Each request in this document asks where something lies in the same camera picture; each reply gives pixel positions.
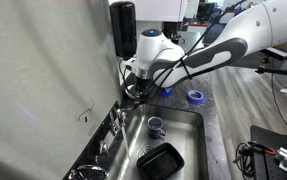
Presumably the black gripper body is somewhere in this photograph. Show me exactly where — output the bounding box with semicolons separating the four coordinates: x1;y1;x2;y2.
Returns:
133;74;152;98

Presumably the chrome tap lever blue dot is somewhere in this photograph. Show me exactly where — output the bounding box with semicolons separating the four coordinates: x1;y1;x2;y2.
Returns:
119;101;141;116

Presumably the chrome tap lever red dot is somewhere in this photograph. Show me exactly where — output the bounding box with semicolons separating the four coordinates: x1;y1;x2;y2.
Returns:
97;139;110;155

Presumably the blue dish soap bottle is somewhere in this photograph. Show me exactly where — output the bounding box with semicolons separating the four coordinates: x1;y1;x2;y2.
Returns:
158;87;173;98

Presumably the chrome faucet body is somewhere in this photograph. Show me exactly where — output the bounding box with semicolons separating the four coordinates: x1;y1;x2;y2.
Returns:
107;106;128;136

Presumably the blue mug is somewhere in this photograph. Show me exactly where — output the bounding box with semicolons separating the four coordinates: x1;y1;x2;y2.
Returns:
146;115;168;140

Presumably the blue tape roll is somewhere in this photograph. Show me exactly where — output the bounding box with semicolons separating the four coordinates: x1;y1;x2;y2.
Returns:
186;89;205;105

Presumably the stainless steel sink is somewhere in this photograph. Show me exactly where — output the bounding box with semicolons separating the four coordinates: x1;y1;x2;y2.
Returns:
107;103;210;180

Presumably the sink drain strainer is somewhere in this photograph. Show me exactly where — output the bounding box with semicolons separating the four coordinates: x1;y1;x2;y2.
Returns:
137;144;154;158

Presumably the black coffee maker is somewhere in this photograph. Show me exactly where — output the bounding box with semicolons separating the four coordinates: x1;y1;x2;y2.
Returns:
162;21;184;44

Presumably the black plastic tray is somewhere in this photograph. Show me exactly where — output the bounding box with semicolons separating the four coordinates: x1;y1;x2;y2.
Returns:
135;142;185;180

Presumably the curved chrome faucet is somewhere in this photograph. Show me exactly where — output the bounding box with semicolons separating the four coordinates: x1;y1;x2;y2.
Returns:
67;163;111;180

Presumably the black breadboard table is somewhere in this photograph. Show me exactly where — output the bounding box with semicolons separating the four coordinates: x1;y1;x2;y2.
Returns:
249;124;287;180

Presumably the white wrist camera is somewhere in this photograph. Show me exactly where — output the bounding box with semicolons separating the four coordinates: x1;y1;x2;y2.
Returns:
120;57;140;78

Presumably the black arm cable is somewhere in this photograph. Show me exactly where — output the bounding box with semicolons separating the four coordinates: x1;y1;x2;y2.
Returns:
117;0;251;101

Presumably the black wall soap dispenser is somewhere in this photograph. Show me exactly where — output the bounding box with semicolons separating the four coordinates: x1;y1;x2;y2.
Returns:
108;0;138;60

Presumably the black cable bundle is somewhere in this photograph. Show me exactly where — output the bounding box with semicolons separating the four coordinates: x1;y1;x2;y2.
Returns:
232;141;256;179

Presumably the orange handled tool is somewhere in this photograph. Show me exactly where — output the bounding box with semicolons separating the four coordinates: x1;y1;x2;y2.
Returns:
247;140;277;156

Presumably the black floor cable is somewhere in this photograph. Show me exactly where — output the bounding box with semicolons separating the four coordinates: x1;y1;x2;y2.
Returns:
271;73;287;138

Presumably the black camera stand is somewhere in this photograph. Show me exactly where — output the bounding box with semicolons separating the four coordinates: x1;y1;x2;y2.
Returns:
254;55;287;78

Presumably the black camera on stand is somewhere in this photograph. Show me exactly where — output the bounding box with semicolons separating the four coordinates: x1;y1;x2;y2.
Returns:
260;46;287;62

